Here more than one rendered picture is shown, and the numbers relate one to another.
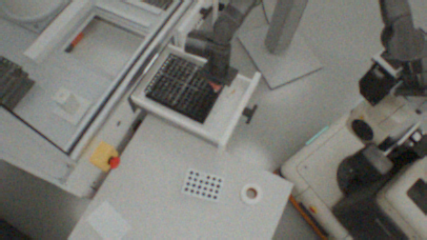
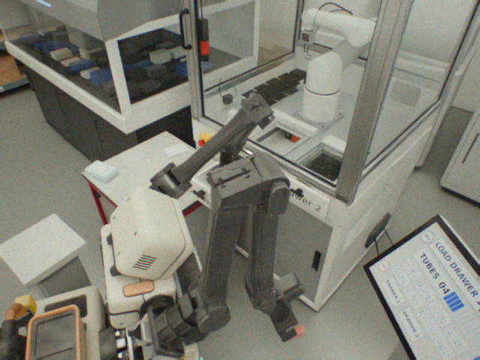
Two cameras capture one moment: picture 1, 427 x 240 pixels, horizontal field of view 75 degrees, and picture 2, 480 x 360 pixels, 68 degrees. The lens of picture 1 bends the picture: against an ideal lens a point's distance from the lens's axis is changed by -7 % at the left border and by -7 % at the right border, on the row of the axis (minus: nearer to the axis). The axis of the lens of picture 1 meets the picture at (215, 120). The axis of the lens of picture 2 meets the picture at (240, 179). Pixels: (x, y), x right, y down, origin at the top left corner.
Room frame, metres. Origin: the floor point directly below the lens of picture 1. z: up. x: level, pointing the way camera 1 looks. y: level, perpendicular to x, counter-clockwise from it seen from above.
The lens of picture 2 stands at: (1.05, -1.12, 2.01)
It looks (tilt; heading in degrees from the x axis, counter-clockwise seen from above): 41 degrees down; 113
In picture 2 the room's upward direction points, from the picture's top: 1 degrees clockwise
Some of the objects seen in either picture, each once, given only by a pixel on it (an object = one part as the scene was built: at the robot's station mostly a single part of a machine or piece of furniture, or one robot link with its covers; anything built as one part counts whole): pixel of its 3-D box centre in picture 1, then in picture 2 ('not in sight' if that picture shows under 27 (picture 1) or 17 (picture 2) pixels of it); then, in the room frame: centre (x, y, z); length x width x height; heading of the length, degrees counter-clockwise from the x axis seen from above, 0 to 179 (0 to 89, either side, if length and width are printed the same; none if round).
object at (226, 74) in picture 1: (219, 67); (225, 163); (0.50, 0.01, 1.03); 0.10 x 0.07 x 0.07; 68
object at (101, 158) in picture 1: (105, 157); (205, 140); (0.22, 0.32, 0.88); 0.07 x 0.05 x 0.07; 160
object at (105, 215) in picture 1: (109, 223); (176, 150); (0.03, 0.30, 0.77); 0.13 x 0.09 x 0.02; 56
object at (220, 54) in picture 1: (218, 51); (226, 151); (0.50, 0.02, 1.09); 0.07 x 0.06 x 0.07; 77
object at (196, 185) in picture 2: (239, 113); (205, 195); (0.43, -0.07, 0.87); 0.29 x 0.02 x 0.11; 160
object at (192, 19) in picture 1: (198, 15); (301, 193); (0.83, 0.12, 0.87); 0.29 x 0.02 x 0.11; 160
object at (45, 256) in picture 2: not in sight; (67, 292); (-0.15, -0.55, 0.38); 0.30 x 0.30 x 0.76; 74
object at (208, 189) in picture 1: (203, 186); not in sight; (0.19, 0.01, 0.78); 0.12 x 0.08 x 0.04; 81
